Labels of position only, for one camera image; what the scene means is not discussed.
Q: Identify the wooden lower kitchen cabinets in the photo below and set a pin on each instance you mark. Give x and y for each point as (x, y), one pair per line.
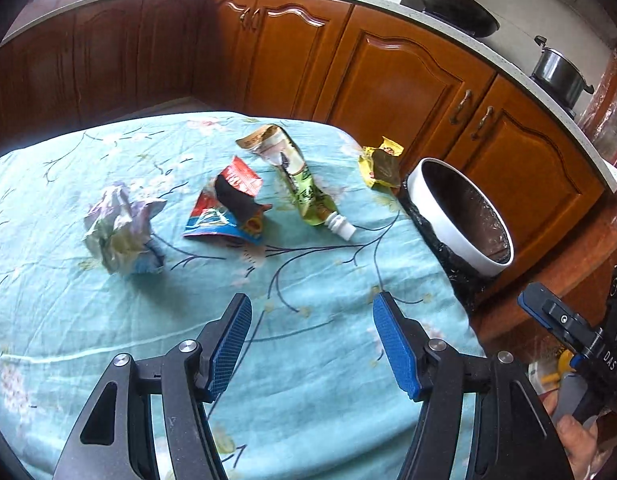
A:
(398, 75)

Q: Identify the green spout drink pouch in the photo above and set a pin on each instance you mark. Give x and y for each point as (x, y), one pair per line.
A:
(303, 190)

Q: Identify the pale wrapper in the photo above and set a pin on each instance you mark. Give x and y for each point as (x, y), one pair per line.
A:
(118, 225)

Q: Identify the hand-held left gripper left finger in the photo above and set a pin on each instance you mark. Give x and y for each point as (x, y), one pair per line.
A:
(233, 345)

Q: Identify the steel stockpot with lid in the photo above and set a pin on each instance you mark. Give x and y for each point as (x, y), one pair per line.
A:
(558, 72)

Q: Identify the teal floral tablecloth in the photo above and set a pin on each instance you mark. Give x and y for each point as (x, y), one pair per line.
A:
(113, 320)

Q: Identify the person's right hand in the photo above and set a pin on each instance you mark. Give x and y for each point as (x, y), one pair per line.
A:
(576, 447)

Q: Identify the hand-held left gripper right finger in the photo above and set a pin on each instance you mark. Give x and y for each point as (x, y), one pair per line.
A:
(393, 345)

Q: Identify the red snack packet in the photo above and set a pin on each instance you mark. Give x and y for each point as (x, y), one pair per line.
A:
(213, 217)

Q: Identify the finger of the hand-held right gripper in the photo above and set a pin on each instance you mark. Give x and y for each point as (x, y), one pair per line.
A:
(563, 317)

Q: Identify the yellow and green wrapper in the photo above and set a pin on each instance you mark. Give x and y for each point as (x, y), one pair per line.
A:
(383, 165)

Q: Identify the white bin with black bag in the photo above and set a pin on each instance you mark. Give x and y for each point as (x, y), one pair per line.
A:
(453, 230)

